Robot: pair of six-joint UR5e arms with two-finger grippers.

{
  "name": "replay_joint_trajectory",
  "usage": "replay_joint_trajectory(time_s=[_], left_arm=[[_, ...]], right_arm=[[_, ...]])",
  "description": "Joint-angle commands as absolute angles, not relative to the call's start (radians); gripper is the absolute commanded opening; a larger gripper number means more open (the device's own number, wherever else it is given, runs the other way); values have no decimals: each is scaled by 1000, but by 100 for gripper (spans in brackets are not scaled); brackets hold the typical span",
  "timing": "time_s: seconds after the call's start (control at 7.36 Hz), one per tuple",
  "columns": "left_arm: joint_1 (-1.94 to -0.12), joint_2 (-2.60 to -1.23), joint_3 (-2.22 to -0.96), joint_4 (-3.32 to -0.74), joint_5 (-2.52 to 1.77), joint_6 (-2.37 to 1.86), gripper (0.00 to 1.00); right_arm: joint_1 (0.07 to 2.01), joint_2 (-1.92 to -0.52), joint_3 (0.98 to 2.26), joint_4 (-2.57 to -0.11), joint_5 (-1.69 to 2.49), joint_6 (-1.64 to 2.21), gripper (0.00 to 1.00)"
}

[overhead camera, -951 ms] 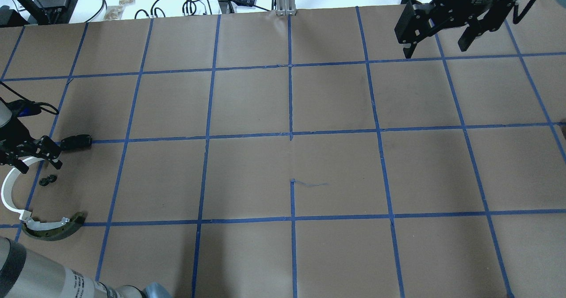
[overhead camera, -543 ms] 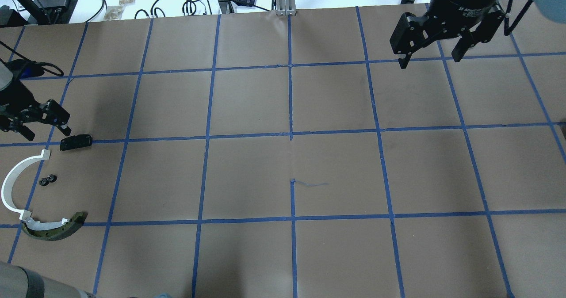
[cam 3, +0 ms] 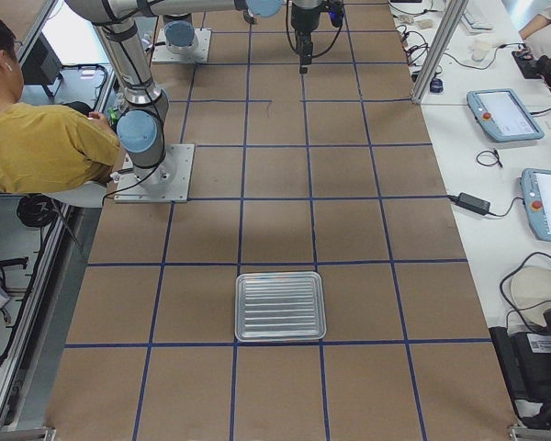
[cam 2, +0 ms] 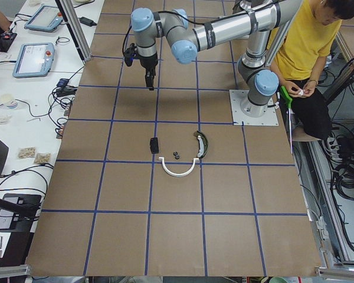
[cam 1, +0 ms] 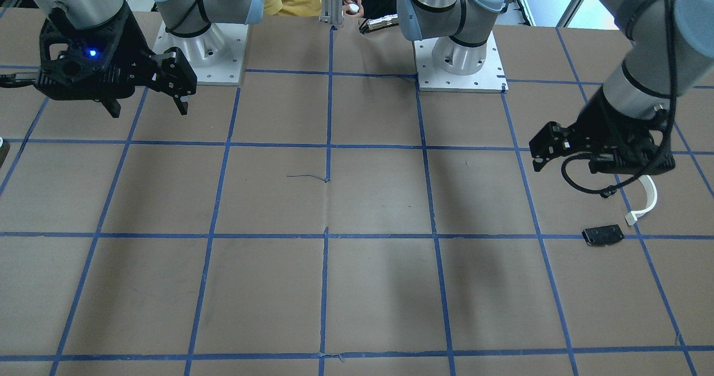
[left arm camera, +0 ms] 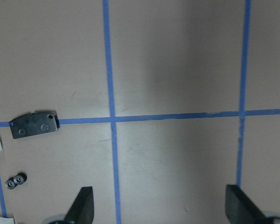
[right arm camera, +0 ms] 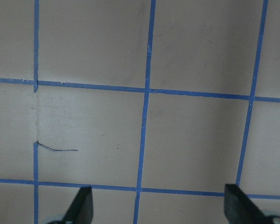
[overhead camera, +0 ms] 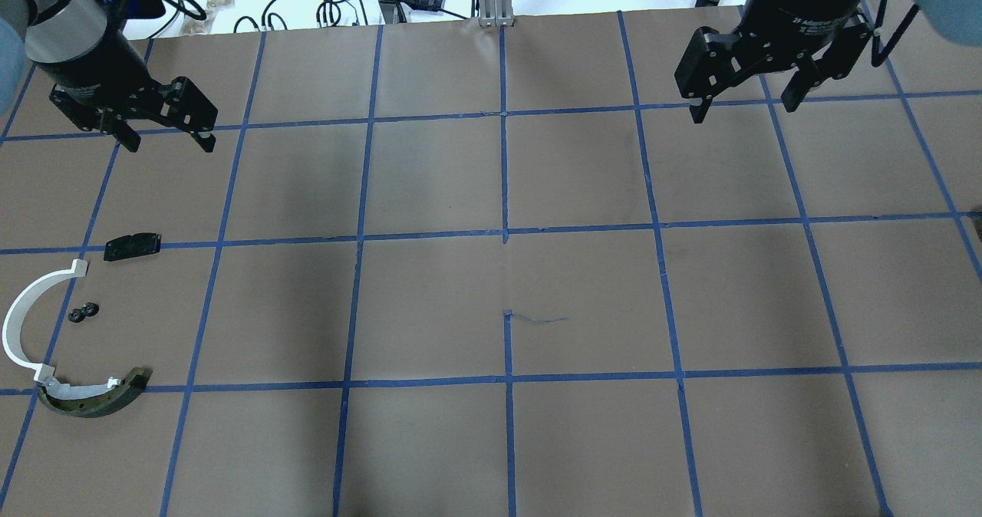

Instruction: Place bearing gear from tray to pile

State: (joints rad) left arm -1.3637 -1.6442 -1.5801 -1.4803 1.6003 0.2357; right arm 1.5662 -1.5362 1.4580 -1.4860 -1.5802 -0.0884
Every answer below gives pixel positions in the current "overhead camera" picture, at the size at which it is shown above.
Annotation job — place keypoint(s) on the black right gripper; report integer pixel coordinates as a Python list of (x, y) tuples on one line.
[(812, 1)]

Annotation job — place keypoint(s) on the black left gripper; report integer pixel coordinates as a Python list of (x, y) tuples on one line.
[(100, 64)]

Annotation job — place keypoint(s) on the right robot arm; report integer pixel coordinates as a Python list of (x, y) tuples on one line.
[(956, 20)]

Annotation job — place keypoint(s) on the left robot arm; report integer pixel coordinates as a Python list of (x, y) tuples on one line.
[(42, 32)]

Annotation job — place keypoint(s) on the small black flat part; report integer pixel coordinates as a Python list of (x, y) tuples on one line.
[(133, 246)]

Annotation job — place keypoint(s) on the olive green brake shoe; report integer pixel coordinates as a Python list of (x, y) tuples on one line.
[(93, 401)]

